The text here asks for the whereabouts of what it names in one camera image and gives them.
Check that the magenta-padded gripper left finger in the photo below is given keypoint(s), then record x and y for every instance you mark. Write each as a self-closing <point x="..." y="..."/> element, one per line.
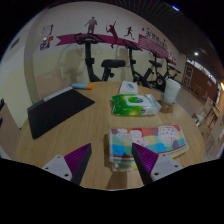
<point x="78" y="160"/>

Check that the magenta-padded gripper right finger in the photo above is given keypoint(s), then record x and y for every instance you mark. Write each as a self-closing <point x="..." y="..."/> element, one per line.
<point x="146" y="160"/>

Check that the dark tablet with cover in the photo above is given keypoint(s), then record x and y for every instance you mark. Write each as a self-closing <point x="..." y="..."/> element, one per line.
<point x="56" y="111"/>

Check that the green wet wipes pack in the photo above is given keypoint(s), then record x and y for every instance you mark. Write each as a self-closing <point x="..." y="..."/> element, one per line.
<point x="135" y="105"/>

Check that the brown tape roll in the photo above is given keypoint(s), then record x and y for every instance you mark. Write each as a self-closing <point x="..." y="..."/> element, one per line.
<point x="166" y="106"/>

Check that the white paper cup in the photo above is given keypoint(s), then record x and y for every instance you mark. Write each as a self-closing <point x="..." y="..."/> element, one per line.
<point x="171" y="90"/>

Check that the blue and orange tube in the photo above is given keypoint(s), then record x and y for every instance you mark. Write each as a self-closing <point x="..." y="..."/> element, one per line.
<point x="81" y="86"/>

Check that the small white box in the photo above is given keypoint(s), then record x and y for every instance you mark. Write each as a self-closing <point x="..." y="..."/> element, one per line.
<point x="128" y="87"/>

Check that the brown chair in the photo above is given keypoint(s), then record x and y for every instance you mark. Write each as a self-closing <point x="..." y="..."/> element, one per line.
<point x="8" y="133"/>

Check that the group of wooden chairs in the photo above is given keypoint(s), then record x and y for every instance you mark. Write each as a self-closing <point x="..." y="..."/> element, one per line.
<point x="208" y="116"/>

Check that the black exercise bike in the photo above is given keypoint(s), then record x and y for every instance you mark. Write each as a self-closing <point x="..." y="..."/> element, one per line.
<point x="88" y="60"/>
<point x="137" y="78"/>
<point x="173" y="70"/>
<point x="160" y="81"/>

